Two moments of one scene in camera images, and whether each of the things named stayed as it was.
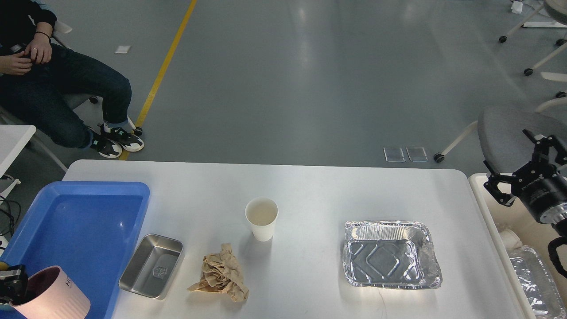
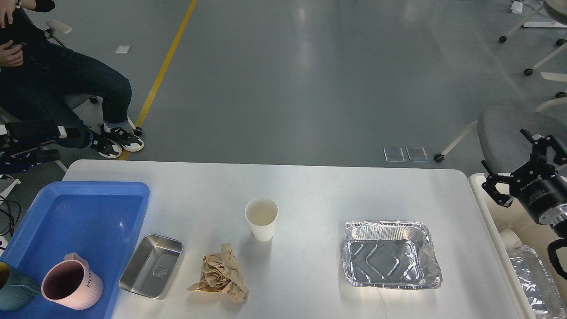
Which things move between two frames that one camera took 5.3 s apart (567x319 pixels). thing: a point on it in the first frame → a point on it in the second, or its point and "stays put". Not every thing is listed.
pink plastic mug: (51, 295) → (70, 283)
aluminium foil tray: (390, 254) stays put
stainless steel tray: (149, 269) stays put
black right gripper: (538, 185) stays put
